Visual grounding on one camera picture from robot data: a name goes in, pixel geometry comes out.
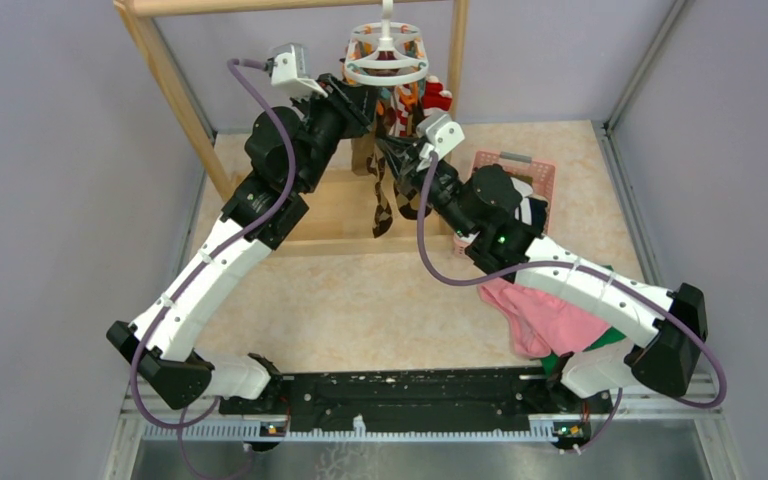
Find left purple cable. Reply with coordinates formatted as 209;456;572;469
128;58;299;480

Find navy sock in basket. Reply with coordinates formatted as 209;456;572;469
521;196;549;233

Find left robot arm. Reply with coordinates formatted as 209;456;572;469
107;74;379;414

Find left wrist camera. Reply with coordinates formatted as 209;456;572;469
269;43;327;100

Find tan hanging sock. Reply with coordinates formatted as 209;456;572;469
350;132;375;176

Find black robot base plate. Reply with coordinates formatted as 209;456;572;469
219;367;611;434

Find green cloth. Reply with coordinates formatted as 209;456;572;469
540;328;626;375

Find wooden drying rack frame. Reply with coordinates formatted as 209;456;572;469
113;1;470;256

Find purple cable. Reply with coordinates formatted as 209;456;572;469
128;58;299;480
415;152;728;455

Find brown argyle sock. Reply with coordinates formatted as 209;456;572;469
393;183;432;221
366;133;394;238

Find white round clip hanger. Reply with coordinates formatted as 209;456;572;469
343;1;429;88

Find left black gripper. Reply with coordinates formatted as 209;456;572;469
290;72;382;194

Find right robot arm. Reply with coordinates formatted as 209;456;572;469
376;135;711;412

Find white sock black stripes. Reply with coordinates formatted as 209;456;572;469
511;177;548;230

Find pink laundry basket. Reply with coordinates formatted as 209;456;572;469
464;150;556;234

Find red white striped sock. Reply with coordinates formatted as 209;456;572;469
395;75;453;137

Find pink cloth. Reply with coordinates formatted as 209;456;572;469
477;279;612;359

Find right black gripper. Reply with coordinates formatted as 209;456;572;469
374;134;475;240

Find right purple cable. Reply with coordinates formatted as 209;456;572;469
415;152;728;455

